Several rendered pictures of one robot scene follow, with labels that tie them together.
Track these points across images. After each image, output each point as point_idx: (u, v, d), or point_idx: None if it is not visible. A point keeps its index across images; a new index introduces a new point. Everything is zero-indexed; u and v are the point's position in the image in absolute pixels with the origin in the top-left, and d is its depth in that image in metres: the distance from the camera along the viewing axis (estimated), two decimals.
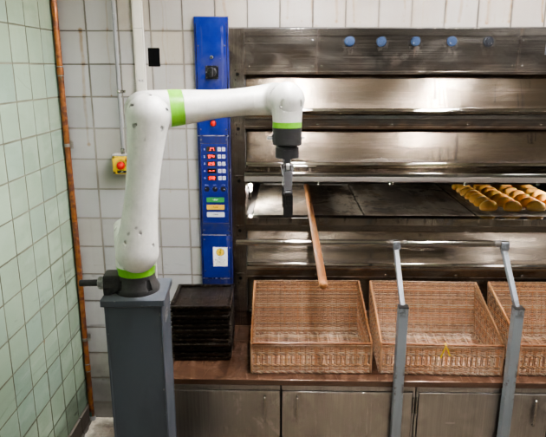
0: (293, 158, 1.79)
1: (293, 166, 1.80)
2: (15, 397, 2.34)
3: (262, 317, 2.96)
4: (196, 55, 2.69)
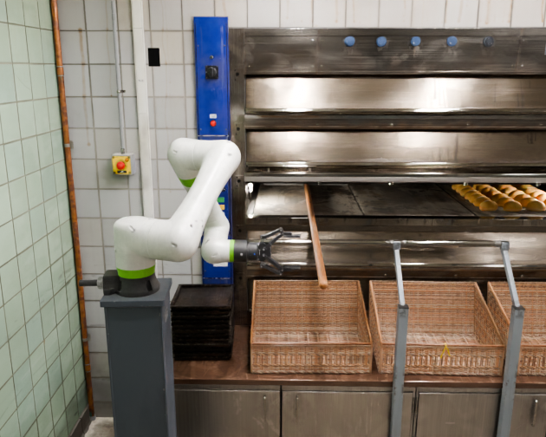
0: (256, 260, 2.35)
1: (263, 257, 2.35)
2: (15, 397, 2.34)
3: (262, 317, 2.96)
4: (196, 55, 2.69)
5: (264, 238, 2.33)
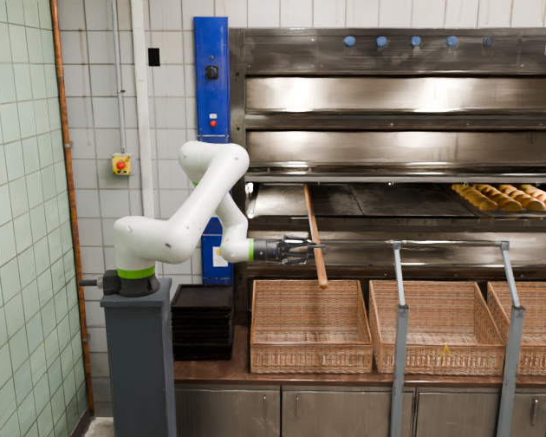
0: (276, 258, 2.35)
1: (283, 256, 2.35)
2: (15, 397, 2.34)
3: (262, 317, 2.96)
4: (196, 55, 2.69)
5: (287, 238, 2.33)
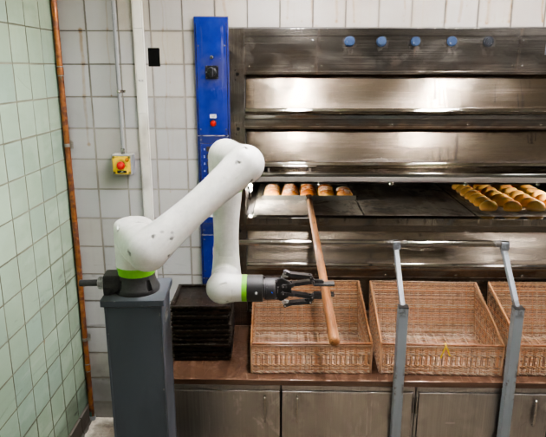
0: (274, 299, 1.93)
1: (284, 296, 1.92)
2: (15, 397, 2.34)
3: (262, 317, 2.96)
4: (196, 55, 2.69)
5: (289, 275, 1.91)
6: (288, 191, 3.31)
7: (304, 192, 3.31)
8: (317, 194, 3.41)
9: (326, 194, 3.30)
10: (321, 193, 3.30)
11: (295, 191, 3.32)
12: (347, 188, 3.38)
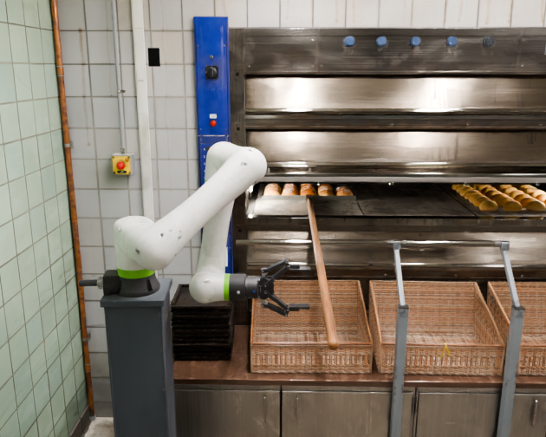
0: (256, 298, 1.94)
1: (265, 295, 1.93)
2: (15, 397, 2.34)
3: (262, 317, 2.96)
4: (196, 55, 2.69)
5: (266, 271, 1.92)
6: (288, 191, 3.31)
7: (304, 192, 3.31)
8: (317, 194, 3.41)
9: (326, 194, 3.30)
10: (321, 193, 3.30)
11: (295, 191, 3.32)
12: (347, 188, 3.38)
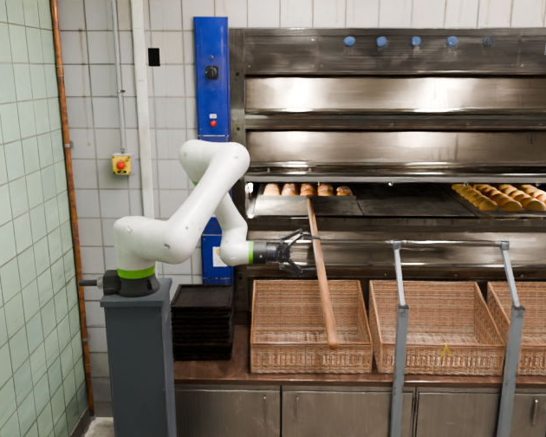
0: (276, 262, 2.32)
1: (282, 259, 2.32)
2: (15, 397, 2.34)
3: (262, 317, 2.96)
4: (196, 55, 2.69)
5: (283, 239, 2.31)
6: (288, 191, 3.31)
7: (304, 192, 3.31)
8: (317, 194, 3.41)
9: (326, 194, 3.30)
10: (321, 193, 3.30)
11: (295, 191, 3.32)
12: (347, 188, 3.38)
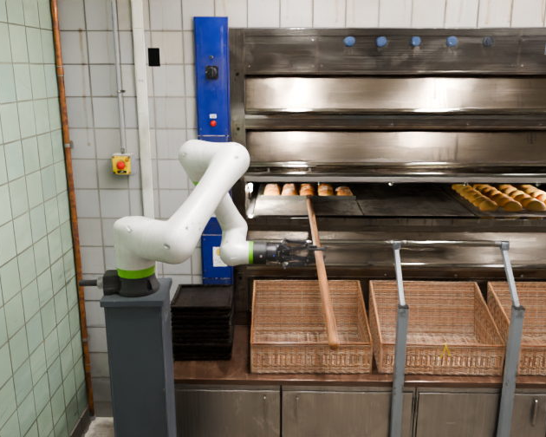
0: (276, 262, 2.32)
1: (283, 258, 2.32)
2: (15, 397, 2.34)
3: (262, 317, 2.96)
4: (196, 55, 2.69)
5: (288, 241, 2.31)
6: (288, 191, 3.31)
7: (304, 192, 3.31)
8: (317, 194, 3.41)
9: (326, 194, 3.30)
10: (321, 193, 3.30)
11: (295, 191, 3.32)
12: (347, 188, 3.38)
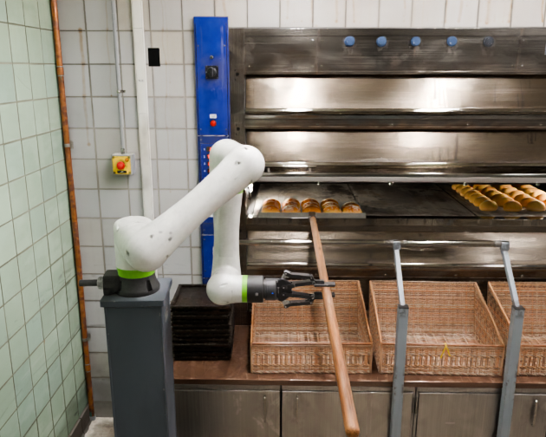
0: (275, 300, 1.92)
1: (284, 296, 1.92)
2: (15, 397, 2.34)
3: (262, 317, 2.96)
4: (196, 55, 2.69)
5: (289, 276, 1.91)
6: (289, 207, 2.92)
7: (307, 209, 2.92)
8: (321, 211, 3.02)
9: (332, 211, 2.91)
10: (327, 211, 2.91)
11: (297, 207, 2.93)
12: (356, 204, 2.99)
